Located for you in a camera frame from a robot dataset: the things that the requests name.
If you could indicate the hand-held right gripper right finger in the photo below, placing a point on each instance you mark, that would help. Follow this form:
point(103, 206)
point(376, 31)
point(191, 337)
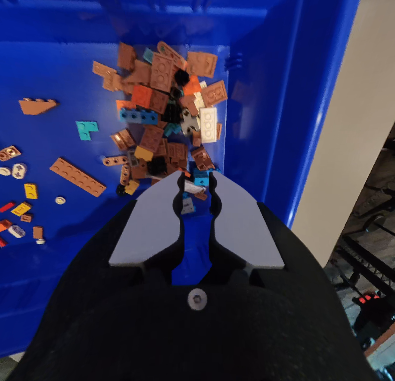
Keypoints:
point(247, 229)

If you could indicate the long brown brick plate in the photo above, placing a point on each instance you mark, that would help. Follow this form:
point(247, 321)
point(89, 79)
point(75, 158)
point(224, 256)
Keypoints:
point(77, 176)

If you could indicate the teal corner brick plate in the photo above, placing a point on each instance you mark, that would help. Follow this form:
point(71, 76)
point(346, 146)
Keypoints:
point(83, 131)

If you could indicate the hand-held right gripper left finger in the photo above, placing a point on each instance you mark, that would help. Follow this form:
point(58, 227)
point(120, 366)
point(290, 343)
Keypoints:
point(145, 229)

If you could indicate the pile of toy bricks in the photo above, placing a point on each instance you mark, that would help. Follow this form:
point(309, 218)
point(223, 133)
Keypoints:
point(157, 75)

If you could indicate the blue plastic bin with bricks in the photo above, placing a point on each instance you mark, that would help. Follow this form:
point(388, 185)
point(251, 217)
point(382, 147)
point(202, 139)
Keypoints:
point(61, 32)

